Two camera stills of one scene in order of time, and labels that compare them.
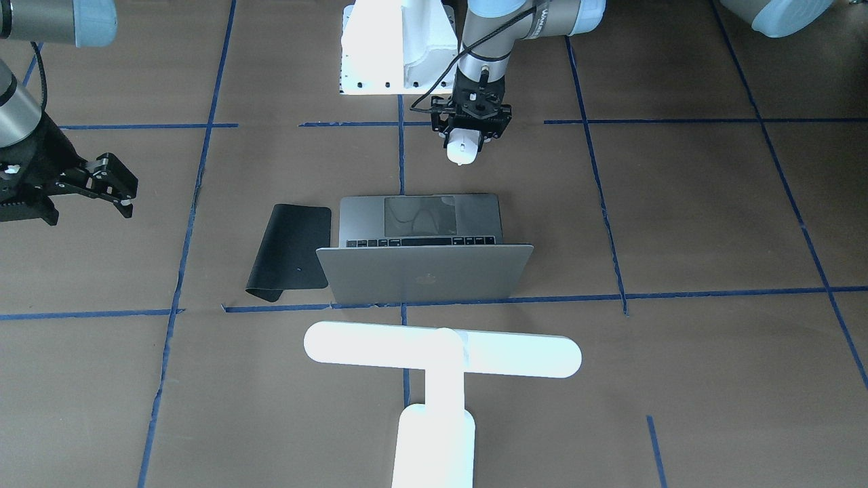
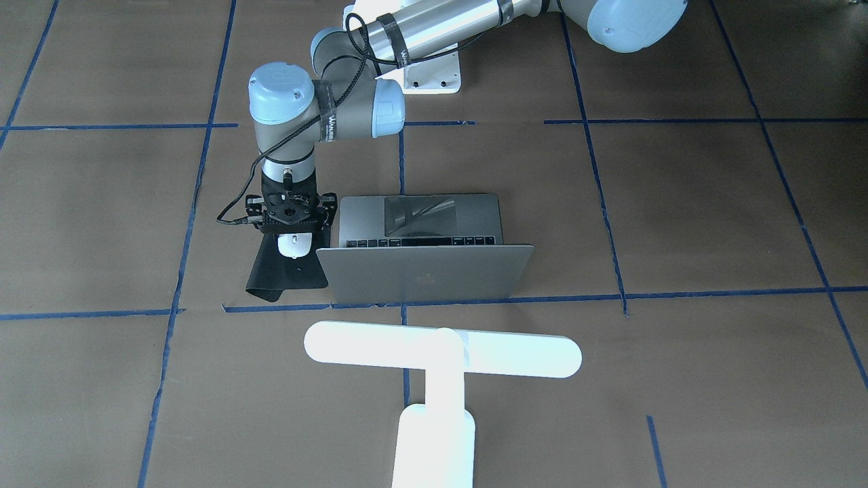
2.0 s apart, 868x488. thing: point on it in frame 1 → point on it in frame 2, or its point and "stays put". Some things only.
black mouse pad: x=288 y=259 stays put
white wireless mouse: x=462 y=145 → x=294 y=245
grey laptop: x=422 y=248 stays put
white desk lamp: x=435 y=446 stays put
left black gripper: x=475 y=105 → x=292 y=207
